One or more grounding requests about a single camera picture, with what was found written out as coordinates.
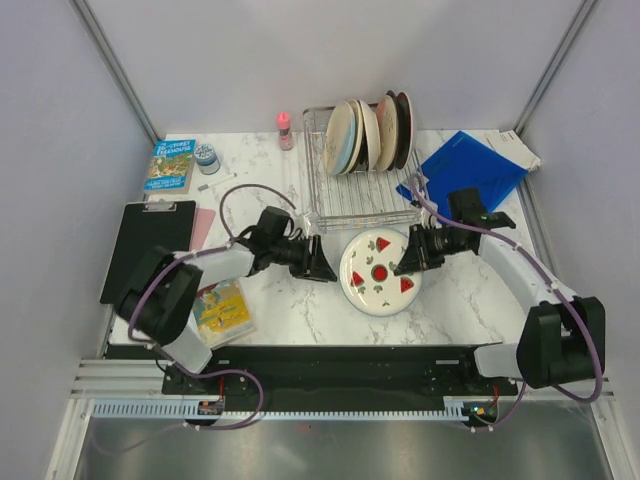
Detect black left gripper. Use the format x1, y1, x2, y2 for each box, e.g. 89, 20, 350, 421
270, 234, 336, 282

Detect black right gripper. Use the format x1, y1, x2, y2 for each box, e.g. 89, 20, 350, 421
395, 222, 469, 275

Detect watermelon pattern plate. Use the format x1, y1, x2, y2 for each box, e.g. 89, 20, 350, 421
339, 228, 422, 317

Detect metal wire dish rack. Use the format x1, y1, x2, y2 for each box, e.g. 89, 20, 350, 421
302, 107, 421, 232

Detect cream and blue leaf plate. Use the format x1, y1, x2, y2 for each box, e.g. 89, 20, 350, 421
323, 101, 357, 175

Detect cream and green branch plate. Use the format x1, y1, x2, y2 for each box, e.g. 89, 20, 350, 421
343, 99, 368, 174

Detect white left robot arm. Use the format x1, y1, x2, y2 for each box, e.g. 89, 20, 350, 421
114, 206, 337, 393

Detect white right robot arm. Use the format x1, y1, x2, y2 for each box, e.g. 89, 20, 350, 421
394, 188, 606, 402

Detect cream plate in rack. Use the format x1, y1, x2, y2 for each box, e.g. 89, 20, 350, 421
360, 98, 384, 169

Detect pink speckled plate in rack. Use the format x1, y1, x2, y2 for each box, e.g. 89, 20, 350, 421
375, 90, 399, 172

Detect black plate in rack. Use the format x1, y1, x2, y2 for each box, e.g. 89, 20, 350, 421
387, 90, 403, 171

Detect illustrated yellow paperback book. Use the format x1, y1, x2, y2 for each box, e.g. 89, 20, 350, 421
193, 280, 254, 350

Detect blue plastic folder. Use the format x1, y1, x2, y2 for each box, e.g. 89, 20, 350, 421
420, 131, 528, 219

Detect pink paper sheet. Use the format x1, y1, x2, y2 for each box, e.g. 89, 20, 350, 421
190, 208, 216, 250

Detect white marker pen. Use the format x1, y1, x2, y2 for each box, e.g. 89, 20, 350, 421
197, 173, 237, 192

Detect small blue lidded jar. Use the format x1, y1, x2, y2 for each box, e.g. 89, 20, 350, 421
193, 143, 220, 175

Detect black clipboard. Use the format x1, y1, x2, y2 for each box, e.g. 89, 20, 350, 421
100, 200, 196, 305

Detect white paper booklet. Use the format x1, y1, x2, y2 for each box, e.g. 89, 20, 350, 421
486, 130, 542, 172

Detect pink squeeze bottle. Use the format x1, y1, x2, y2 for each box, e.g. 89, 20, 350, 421
276, 111, 293, 151

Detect blue treehouse book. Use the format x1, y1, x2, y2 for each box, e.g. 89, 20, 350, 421
143, 139, 196, 195

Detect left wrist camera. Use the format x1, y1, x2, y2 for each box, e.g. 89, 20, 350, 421
294, 212, 322, 237

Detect white slotted cable duct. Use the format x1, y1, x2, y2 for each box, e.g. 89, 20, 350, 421
92, 399, 495, 421

